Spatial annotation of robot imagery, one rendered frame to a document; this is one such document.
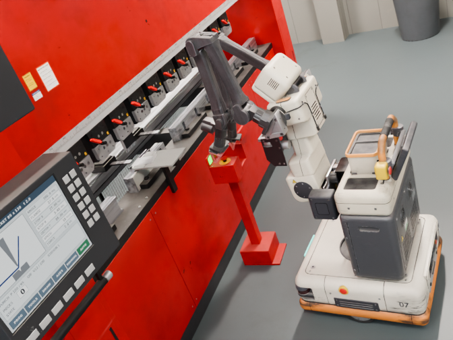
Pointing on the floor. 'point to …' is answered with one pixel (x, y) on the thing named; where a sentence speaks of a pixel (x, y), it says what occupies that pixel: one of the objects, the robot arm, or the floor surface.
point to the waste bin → (417, 19)
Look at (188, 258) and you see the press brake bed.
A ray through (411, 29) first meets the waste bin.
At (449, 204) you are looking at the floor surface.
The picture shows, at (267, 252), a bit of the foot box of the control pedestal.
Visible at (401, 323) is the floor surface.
